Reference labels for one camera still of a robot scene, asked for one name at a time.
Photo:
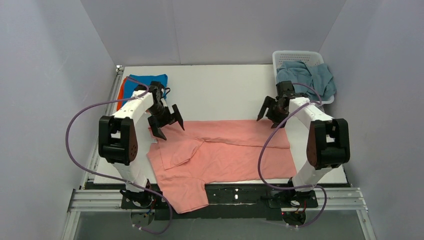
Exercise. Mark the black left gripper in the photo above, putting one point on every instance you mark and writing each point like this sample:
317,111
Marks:
166,118

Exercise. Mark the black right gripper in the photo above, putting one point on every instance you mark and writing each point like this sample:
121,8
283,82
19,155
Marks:
274,108

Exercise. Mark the pink t shirt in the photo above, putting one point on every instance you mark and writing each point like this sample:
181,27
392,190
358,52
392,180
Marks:
219,151

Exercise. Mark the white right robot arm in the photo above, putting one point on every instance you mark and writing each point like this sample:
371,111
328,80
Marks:
328,142

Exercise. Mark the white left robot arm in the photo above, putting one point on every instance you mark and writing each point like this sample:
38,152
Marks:
117,140

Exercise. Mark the folded blue t shirt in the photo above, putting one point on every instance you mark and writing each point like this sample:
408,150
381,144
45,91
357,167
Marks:
145,79

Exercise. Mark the folded orange t shirt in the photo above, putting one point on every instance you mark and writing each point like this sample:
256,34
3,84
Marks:
121,94

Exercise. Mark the grey-blue t shirt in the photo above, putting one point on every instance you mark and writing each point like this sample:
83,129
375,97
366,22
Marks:
309,80

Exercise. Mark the white plastic basket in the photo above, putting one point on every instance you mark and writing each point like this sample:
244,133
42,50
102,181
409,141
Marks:
310,58

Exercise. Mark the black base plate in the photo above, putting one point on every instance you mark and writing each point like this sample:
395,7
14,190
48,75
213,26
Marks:
230,201

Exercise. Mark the aluminium frame rail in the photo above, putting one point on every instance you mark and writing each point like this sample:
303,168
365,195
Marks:
95,215

